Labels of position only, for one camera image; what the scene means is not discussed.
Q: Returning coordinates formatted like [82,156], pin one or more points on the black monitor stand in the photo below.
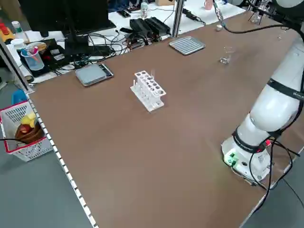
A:
[76,46]

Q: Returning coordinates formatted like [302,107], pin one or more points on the aluminium frame post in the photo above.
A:
[177,19]
[15,66]

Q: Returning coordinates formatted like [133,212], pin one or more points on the silver digital scale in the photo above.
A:
[91,74]

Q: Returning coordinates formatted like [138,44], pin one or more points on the white slotted edge strip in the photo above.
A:
[59,156]

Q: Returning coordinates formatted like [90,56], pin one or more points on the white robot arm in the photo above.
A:
[273,109]

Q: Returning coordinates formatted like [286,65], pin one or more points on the yellow fruit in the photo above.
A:
[29,118]

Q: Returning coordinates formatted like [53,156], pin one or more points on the blue plastic object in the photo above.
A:
[19,96]

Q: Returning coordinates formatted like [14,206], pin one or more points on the red and yellow toy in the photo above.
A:
[6,32]

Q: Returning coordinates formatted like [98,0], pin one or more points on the black phone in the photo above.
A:
[124,13]

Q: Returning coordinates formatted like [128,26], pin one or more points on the black flat box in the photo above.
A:
[54,54]

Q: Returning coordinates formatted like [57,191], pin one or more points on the clear cup with pens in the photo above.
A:
[33,61]

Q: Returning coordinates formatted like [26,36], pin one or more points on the black monitor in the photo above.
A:
[95,14]

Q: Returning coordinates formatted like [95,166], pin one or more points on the white basket with red rim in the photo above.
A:
[28,152]

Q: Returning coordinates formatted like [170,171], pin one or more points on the black power adapter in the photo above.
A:
[193,17]
[186,12]

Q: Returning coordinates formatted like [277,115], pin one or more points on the clear bottle with white cap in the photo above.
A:
[17,31]

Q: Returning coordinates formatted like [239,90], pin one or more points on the pink cup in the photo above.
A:
[208,4]

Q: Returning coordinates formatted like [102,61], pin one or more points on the jar with white lid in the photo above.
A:
[17,43]

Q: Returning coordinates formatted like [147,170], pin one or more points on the bottle with green cap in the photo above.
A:
[144,10]

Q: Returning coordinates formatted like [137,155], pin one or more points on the small clear glass beaker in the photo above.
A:
[281,36]

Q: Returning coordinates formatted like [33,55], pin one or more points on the red apple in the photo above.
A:
[24,129]

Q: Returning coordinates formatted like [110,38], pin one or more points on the clear glass test tube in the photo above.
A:
[153,74]

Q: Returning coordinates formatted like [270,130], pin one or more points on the white side table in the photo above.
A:
[231,9]

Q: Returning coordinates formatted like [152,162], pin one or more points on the white test tube rack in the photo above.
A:
[152,92]

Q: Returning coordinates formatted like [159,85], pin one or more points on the brown wooden bowl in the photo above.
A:
[28,137]

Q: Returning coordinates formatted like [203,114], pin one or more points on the ribbed metal tray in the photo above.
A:
[187,45]

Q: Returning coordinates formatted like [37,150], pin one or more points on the long black power supply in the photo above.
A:
[140,26]
[158,23]

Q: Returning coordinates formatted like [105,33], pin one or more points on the brown cardboard box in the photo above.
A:
[165,2]

